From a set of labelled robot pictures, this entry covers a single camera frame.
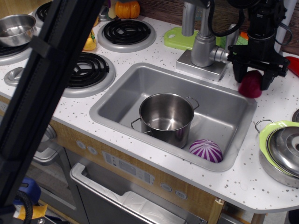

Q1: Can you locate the stainless steel pot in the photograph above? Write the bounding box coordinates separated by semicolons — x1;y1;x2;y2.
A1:
131;93;199;148

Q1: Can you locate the steel pot lid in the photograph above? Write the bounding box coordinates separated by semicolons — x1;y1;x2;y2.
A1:
267;126;299;177

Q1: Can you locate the black camera frame bar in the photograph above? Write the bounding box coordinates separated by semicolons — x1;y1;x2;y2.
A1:
0;0;103;207

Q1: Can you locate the silver stove knob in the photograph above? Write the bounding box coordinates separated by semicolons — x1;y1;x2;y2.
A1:
99;6;111;22
4;67;24;86

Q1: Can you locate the grey toy sink basin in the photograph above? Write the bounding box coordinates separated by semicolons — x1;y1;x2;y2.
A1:
90;63;257;172

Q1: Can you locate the orange toy pumpkin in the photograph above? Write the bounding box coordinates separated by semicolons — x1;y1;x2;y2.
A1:
115;0;141;19

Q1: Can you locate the silver back stove knob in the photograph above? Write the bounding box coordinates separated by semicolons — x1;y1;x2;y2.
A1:
99;6;111;22

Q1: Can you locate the purple white striped onion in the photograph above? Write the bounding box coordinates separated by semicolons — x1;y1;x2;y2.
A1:
189;139;223;163

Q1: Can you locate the silver oven dial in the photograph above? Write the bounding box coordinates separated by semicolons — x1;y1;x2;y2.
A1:
42;125;57;142

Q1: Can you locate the green toy vegetable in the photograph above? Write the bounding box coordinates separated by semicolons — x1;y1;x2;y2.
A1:
236;36;248;45

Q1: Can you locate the back right black burner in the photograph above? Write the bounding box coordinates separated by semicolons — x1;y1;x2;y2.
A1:
97;19;156;53

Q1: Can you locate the blue clamp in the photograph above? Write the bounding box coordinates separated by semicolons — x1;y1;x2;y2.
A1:
19;177;42;205

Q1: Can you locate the yellow toy bell pepper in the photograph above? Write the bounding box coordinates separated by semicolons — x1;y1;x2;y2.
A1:
83;30;97;51

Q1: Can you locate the left edge stove burner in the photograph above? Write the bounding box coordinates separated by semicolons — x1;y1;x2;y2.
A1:
0;42;32;66

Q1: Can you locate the light green plate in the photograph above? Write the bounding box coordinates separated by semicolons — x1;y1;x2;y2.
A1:
258;120;299;177

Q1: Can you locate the silver toy faucet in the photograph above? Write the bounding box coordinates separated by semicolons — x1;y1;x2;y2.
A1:
176;0;239;81

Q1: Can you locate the silver dishwasher door handle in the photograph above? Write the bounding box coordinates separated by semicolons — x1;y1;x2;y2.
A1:
70;163;207;224

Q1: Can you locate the back left black burner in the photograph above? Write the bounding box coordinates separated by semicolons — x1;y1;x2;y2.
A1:
31;1;52;24

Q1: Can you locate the green cutting board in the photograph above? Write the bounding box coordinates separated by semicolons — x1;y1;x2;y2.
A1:
164;27;226;50

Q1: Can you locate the grey vertical pole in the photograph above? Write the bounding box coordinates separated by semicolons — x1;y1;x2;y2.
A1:
274;0;297;54

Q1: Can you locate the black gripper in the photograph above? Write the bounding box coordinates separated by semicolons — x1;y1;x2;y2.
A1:
228;34;290;91

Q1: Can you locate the small steel bowl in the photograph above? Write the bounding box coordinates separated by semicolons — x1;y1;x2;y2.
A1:
0;14;37;47

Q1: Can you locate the black cable hose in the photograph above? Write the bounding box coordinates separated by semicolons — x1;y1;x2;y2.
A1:
13;190;35;222

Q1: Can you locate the silver stove knob left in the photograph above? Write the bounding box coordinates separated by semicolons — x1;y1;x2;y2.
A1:
4;67;24;86

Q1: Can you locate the steel pan with handle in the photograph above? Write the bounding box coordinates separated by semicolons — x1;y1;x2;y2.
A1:
255;119;299;188

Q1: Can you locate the silver oven door handle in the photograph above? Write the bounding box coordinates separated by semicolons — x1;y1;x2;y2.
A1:
33;142;62;166

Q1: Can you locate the red toy pepper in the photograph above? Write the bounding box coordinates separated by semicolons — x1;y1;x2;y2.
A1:
286;56;299;76

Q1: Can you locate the orange toy carrot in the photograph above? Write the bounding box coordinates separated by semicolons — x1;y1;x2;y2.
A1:
240;32;249;40

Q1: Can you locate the red toy sweet potato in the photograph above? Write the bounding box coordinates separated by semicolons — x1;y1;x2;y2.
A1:
238;70;262;98

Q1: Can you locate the front black stove burner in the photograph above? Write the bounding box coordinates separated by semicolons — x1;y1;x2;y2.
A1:
63;52;116;98

